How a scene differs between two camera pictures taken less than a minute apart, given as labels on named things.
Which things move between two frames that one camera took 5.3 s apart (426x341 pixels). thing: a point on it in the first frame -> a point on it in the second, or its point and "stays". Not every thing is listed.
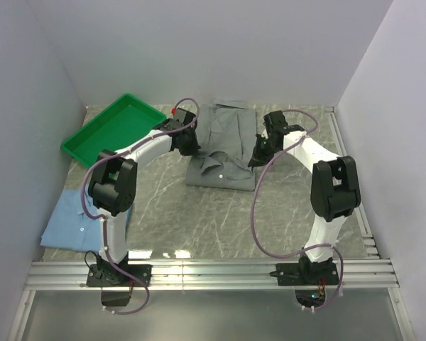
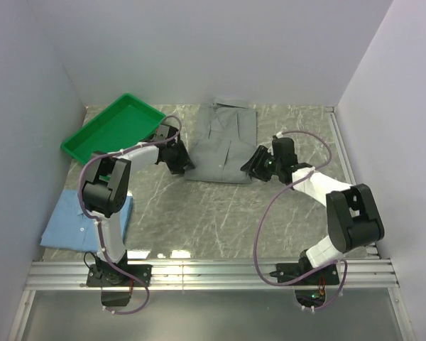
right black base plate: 302,274 stays
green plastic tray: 123,119 stays
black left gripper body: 190,145 -> 177,156
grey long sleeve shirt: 227,138 stays
